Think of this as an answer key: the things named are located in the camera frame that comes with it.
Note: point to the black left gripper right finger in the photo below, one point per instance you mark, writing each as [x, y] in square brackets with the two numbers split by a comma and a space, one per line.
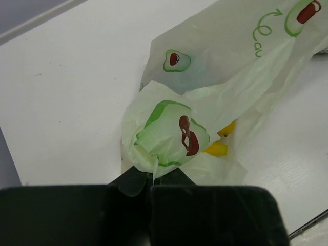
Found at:
[183, 213]

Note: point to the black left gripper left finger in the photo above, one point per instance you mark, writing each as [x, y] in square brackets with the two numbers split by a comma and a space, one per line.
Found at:
[107, 214]

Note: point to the yellow fake fruit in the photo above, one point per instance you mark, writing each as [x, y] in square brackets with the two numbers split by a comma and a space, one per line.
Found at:
[218, 148]

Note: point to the green printed plastic bag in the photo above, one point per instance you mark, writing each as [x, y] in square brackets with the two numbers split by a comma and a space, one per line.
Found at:
[232, 61]

